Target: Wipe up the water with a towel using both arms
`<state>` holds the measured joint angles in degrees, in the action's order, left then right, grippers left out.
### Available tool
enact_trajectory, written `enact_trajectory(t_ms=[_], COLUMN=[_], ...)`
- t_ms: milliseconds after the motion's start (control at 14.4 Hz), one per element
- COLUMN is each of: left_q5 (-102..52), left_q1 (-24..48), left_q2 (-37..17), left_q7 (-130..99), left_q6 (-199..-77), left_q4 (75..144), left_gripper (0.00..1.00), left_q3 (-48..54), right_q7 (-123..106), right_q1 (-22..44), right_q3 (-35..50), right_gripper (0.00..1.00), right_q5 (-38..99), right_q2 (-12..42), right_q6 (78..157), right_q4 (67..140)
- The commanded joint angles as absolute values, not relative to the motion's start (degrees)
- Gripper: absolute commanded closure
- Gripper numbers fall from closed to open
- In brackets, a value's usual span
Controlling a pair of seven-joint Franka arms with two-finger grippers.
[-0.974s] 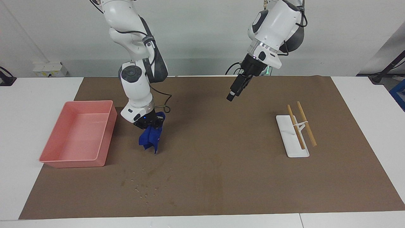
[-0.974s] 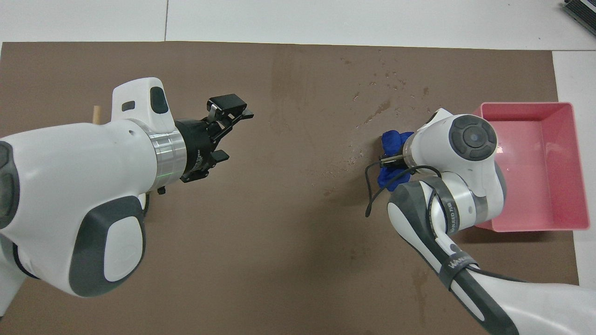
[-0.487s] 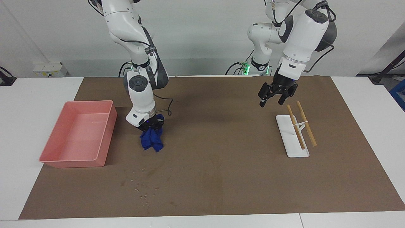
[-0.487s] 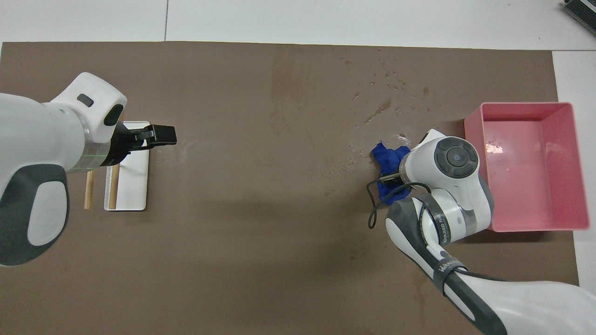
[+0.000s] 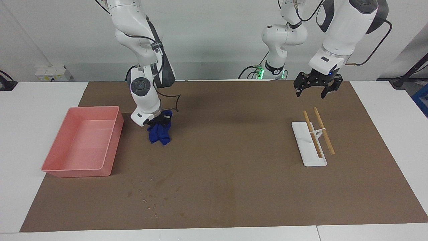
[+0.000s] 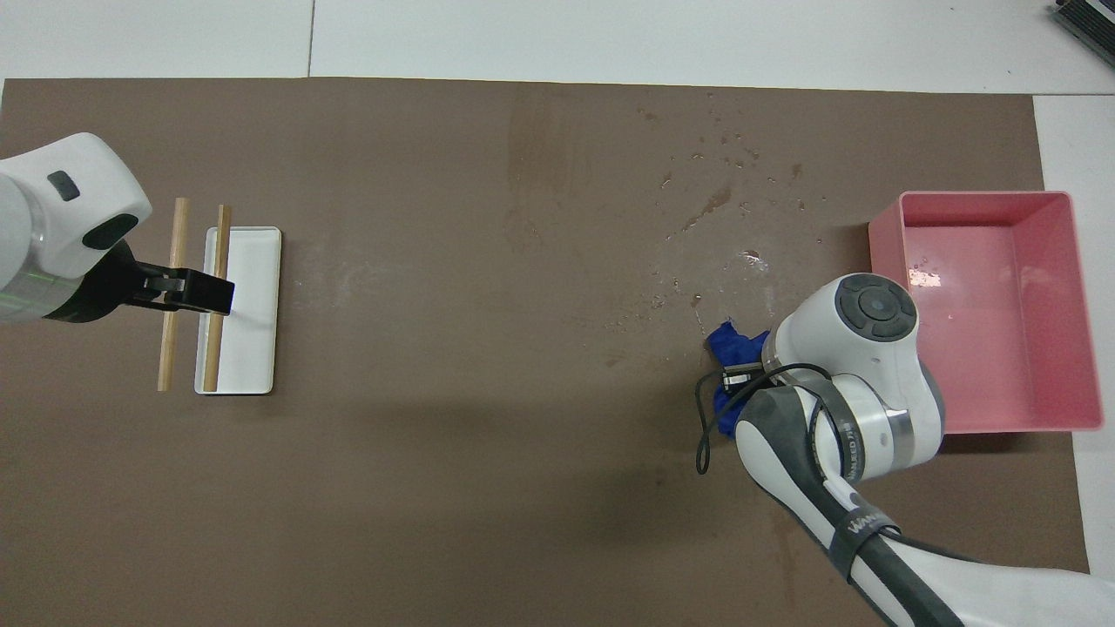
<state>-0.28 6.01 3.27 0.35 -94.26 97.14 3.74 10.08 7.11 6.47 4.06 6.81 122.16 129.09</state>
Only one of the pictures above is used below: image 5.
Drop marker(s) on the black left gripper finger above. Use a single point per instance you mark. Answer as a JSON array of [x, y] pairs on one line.
[[300, 83], [331, 86]]

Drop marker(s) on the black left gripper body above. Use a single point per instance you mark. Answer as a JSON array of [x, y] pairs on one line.
[[322, 76]]

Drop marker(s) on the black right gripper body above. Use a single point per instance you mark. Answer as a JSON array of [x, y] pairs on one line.
[[162, 119]]

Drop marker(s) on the blue towel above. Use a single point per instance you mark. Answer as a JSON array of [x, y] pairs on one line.
[[160, 134]]

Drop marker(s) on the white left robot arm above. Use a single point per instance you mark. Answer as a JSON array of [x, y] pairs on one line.
[[341, 30]]

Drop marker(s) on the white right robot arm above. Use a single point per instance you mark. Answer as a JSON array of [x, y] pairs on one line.
[[143, 97]]

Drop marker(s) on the wooden stick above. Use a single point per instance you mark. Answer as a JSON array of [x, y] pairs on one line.
[[314, 139], [324, 132]]

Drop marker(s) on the black stand leg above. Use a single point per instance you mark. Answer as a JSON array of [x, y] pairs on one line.
[[409, 72]]

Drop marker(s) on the pink plastic bin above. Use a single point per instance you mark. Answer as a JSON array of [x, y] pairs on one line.
[[80, 144]]

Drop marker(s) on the brown table mat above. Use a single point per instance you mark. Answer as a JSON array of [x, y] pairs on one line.
[[214, 187]]

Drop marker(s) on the black clamp base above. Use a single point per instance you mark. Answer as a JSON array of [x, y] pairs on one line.
[[6, 83]]

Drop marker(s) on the blue frame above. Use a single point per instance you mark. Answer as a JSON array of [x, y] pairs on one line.
[[422, 100]]

